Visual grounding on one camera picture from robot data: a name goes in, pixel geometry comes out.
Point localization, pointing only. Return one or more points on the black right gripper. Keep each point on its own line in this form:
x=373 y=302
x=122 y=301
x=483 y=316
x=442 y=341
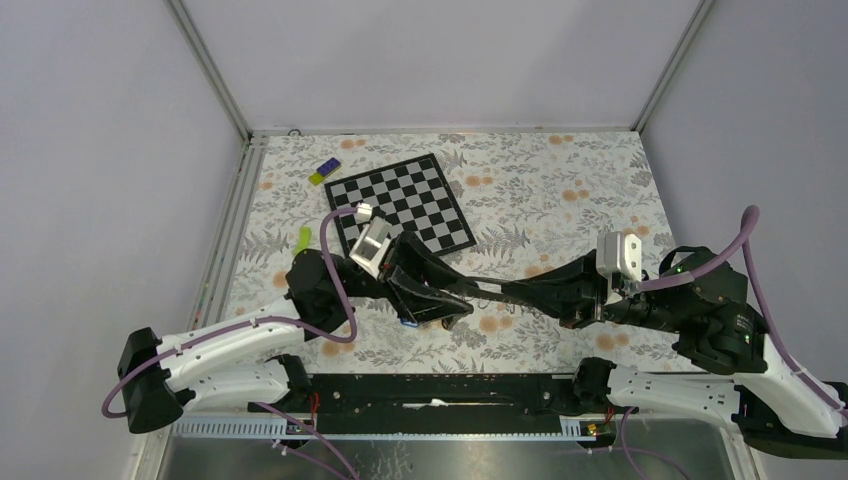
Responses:
x=569 y=290

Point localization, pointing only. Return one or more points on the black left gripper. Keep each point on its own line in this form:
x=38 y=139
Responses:
x=416 y=304

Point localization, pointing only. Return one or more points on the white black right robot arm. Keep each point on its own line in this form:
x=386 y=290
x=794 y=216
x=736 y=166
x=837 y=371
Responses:
x=755 y=392

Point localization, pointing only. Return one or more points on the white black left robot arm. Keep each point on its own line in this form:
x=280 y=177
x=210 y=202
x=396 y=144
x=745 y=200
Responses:
x=241 y=361

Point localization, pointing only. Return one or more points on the black grey chessboard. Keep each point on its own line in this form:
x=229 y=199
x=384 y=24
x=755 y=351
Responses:
x=413 y=195

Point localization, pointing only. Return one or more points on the floral table mat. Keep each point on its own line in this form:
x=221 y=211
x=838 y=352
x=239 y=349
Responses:
x=534 y=201

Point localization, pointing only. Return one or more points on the green arch toy block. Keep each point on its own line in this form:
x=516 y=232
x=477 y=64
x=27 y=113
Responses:
x=303 y=240

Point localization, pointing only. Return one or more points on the purple yellow toy brick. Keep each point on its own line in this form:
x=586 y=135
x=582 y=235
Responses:
x=323 y=171

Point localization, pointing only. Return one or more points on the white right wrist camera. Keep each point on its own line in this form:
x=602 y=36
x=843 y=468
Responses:
x=619 y=253

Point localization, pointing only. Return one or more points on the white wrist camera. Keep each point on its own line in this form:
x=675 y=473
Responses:
x=371 y=246
x=619 y=253

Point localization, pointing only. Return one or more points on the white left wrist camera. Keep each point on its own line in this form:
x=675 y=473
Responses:
x=371 y=246

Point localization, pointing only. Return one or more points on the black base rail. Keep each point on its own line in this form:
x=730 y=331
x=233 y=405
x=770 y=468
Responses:
x=437 y=404

